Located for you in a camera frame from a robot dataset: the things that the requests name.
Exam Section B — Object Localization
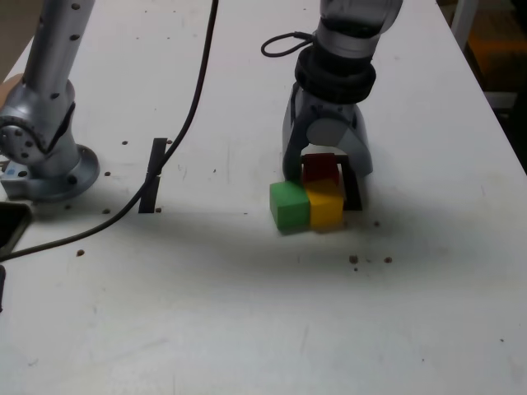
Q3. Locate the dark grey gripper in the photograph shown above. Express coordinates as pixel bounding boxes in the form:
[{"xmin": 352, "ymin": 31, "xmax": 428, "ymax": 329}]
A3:
[{"xmin": 281, "ymin": 84, "xmax": 375, "ymax": 184}]

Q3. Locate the red cube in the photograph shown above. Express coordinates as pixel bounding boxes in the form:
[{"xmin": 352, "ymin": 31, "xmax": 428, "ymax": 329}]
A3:
[{"xmin": 301, "ymin": 152, "xmax": 341, "ymax": 186}]

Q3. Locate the yellow cube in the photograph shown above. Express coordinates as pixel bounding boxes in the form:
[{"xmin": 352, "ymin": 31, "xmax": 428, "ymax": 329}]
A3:
[{"xmin": 305, "ymin": 179, "xmax": 345, "ymax": 231}]

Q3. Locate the green cube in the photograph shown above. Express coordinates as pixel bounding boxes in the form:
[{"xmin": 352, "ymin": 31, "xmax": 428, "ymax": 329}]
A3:
[{"xmin": 269, "ymin": 180, "xmax": 310, "ymax": 236}]

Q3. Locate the black tape square outline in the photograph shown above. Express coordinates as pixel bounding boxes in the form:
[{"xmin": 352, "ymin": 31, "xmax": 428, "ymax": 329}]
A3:
[{"xmin": 300, "ymin": 154, "xmax": 364, "ymax": 212}]

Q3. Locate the black tape strip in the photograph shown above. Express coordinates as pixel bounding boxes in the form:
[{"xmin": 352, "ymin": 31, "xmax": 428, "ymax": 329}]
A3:
[{"xmin": 138, "ymin": 137, "xmax": 168, "ymax": 215}]

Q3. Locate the yellow-brown box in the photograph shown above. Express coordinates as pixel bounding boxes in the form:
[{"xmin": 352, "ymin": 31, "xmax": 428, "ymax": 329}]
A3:
[{"xmin": 469, "ymin": 30, "xmax": 527, "ymax": 91}]

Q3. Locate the black tray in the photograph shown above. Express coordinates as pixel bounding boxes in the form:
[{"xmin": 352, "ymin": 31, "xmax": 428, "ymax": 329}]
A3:
[{"xmin": 0, "ymin": 201, "xmax": 34, "ymax": 261}]

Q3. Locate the thin black cable loop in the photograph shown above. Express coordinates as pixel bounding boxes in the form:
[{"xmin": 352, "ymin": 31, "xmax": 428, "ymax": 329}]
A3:
[{"xmin": 260, "ymin": 30, "xmax": 318, "ymax": 59}]

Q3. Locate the long black cable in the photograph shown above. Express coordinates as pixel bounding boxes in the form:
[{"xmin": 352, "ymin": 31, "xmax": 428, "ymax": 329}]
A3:
[{"xmin": 0, "ymin": 0, "xmax": 220, "ymax": 262}]

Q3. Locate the white furniture frame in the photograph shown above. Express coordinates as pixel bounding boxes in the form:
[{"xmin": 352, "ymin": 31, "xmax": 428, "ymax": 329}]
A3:
[{"xmin": 450, "ymin": 0, "xmax": 519, "ymax": 111}]

